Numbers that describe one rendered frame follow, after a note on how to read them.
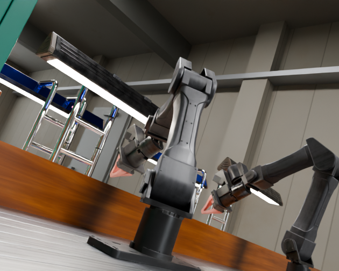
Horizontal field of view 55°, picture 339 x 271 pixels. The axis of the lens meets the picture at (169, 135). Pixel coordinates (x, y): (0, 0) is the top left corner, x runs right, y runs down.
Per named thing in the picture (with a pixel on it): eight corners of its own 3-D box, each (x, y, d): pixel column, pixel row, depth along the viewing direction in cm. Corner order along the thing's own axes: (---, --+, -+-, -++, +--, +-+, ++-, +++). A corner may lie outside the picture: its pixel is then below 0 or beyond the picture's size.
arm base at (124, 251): (105, 187, 48) (135, 197, 43) (185, 219, 62) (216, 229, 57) (84, 241, 46) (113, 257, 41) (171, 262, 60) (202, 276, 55)
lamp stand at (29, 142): (51, 195, 135) (93, 100, 146) (5, 180, 122) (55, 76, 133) (32, 187, 148) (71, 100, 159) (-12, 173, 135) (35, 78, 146)
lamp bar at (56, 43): (185, 143, 128) (191, 126, 130) (47, 51, 86) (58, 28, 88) (171, 141, 134) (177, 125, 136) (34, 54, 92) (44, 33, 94)
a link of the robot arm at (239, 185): (226, 183, 121) (241, 173, 119) (233, 189, 125) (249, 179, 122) (231, 198, 116) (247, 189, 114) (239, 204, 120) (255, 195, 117)
